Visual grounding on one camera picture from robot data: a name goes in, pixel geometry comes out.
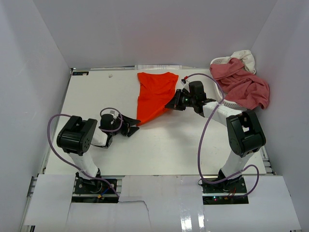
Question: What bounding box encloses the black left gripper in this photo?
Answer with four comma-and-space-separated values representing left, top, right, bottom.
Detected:
109, 114, 140, 137

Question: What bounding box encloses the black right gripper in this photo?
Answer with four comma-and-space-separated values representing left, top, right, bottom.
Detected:
165, 89, 196, 111

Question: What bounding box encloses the orange t shirt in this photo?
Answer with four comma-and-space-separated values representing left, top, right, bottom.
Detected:
137, 72, 179, 126

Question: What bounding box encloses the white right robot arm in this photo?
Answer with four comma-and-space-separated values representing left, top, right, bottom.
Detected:
165, 81, 266, 193

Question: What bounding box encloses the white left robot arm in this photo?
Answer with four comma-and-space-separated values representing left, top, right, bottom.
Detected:
56, 112, 140, 193

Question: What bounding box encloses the white perforated laundry basket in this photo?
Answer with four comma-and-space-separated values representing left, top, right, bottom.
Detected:
210, 57, 242, 109

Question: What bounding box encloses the pink t shirt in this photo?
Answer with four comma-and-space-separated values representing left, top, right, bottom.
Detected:
210, 58, 270, 110

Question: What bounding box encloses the black corner label plate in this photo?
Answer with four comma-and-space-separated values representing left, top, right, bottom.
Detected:
72, 71, 89, 76

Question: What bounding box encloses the cream white t shirt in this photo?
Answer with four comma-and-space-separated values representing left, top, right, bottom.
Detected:
229, 50, 256, 74

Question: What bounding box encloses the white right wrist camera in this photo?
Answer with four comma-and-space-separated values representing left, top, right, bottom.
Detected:
181, 76, 190, 91

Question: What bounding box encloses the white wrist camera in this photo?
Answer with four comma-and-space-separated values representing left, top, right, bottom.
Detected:
181, 76, 190, 91
109, 110, 117, 117

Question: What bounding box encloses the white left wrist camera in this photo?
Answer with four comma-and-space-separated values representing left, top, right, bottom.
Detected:
109, 110, 117, 117

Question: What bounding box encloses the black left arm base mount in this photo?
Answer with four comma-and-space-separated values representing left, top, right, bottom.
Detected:
71, 172, 118, 203

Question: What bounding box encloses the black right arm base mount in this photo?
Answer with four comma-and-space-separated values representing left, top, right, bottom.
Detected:
198, 177, 249, 205

